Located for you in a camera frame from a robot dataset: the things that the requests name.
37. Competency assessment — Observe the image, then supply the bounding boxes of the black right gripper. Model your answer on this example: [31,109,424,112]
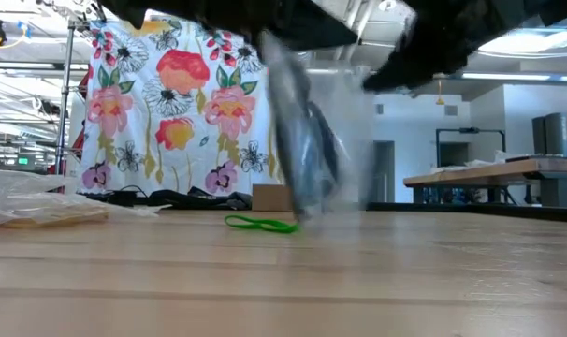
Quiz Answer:
[361,0,528,94]

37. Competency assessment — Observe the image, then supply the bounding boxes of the black round corded puck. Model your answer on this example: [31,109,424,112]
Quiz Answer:
[106,184,147,207]

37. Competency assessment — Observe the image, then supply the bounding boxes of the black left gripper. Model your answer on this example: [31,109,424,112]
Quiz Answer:
[194,0,360,52]

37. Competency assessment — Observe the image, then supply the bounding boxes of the white floral cloth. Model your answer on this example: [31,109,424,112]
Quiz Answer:
[79,18,284,196]

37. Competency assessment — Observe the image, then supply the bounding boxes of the small brown cardboard box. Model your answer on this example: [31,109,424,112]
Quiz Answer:
[251,183,295,212]

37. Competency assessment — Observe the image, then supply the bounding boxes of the gray workbench with wooden top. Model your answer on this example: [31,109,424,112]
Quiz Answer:
[402,156,567,207]

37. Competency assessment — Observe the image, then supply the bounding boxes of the gray upright panels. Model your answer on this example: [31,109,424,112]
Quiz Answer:
[531,111,567,158]

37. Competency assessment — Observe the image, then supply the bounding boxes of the green rubber band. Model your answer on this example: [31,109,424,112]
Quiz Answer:
[224,214,302,235]

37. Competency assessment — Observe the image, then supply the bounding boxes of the ceiling light strip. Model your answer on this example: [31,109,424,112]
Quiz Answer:
[306,67,567,83]

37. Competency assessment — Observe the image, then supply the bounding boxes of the black metal stand frame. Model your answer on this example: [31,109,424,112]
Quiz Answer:
[435,125,507,169]

